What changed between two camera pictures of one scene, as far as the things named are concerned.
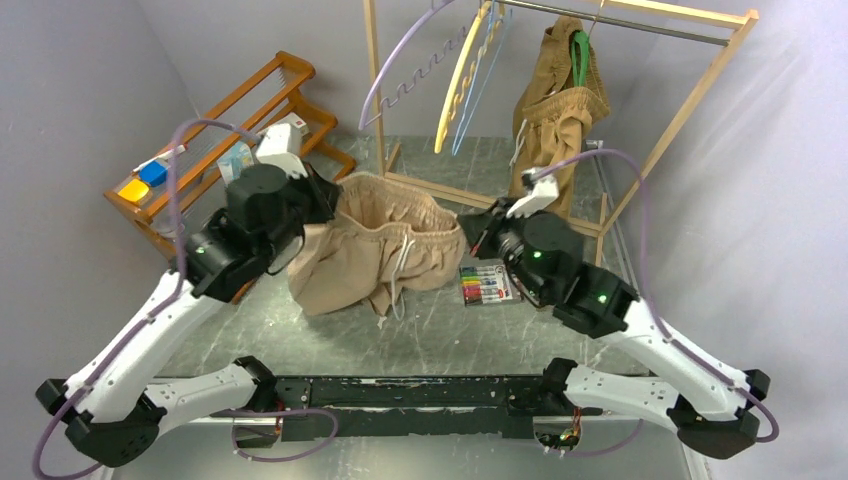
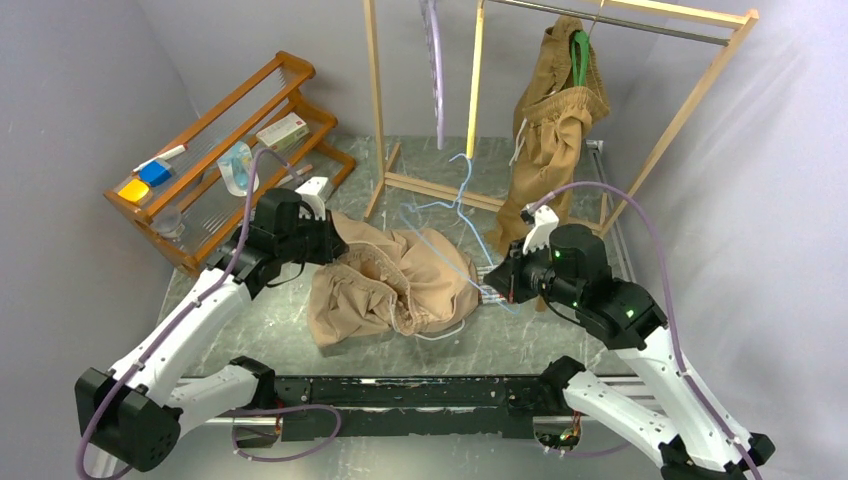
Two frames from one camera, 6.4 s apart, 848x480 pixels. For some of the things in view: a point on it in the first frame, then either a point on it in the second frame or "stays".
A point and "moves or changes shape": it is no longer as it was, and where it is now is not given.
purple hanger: x=363 y=123 -> x=431 y=26
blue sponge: x=154 y=173 stays
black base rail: x=368 y=406 stays
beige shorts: x=384 y=239 moves or changes shape
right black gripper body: x=501 y=236 -> x=529 y=274
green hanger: x=579 y=51 stays
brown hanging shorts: x=551 y=114 stays
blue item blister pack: x=234 y=160 stays
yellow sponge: x=134 y=190 stays
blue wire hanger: x=504 y=11 -> x=463 y=211
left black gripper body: x=308 y=204 -> x=314 y=242
